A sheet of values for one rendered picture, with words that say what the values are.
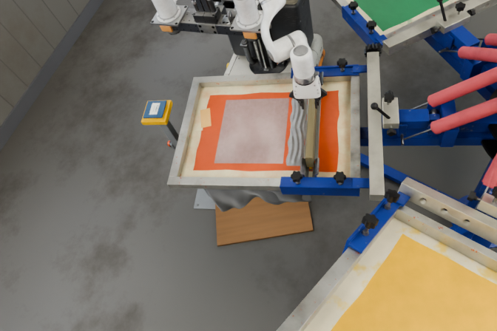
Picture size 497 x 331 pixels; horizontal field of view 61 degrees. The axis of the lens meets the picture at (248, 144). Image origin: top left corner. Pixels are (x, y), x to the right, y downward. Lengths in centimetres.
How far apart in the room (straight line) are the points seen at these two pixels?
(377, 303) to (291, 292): 141
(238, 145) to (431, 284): 96
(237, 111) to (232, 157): 24
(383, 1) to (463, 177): 117
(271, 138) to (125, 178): 162
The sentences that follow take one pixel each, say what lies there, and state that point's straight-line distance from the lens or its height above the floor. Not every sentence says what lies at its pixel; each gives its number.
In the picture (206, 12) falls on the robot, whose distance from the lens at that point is 213.
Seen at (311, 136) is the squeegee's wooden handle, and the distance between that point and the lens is 168.
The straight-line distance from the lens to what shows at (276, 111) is 191.
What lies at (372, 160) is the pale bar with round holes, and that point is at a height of 104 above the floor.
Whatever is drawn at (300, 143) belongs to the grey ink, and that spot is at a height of 96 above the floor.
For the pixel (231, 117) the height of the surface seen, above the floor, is 96.
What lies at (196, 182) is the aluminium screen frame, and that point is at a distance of 177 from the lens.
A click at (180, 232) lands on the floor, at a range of 284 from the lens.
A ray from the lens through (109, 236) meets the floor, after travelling 306.
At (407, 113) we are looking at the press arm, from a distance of 176.
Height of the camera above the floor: 247
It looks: 56 degrees down
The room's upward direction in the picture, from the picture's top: 23 degrees counter-clockwise
